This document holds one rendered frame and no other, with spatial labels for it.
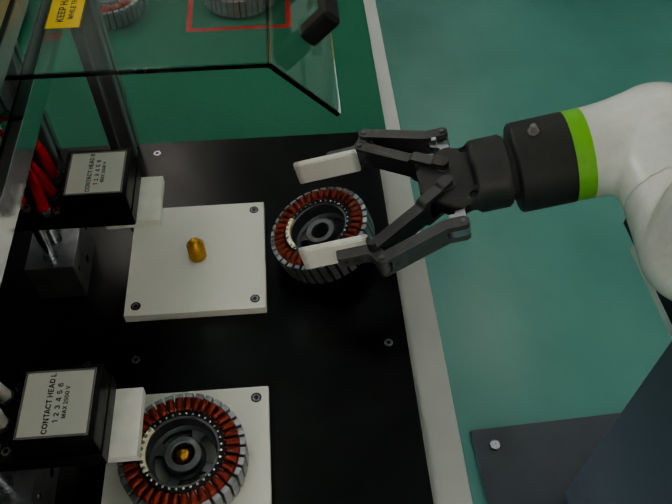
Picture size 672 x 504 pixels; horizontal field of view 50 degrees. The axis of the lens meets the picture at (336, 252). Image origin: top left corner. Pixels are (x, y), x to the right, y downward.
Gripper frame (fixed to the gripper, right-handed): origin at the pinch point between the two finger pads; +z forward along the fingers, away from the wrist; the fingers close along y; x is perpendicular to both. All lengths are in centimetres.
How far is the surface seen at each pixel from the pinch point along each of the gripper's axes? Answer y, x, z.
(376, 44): 41.2, -12.2, -9.0
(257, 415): -19.7, -4.7, 8.2
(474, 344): 31, -91, -16
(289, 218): 2.3, -3.0, 3.6
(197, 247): -0.6, -1.2, 13.6
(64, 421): -25.7, 11.8, 17.9
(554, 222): 65, -97, -43
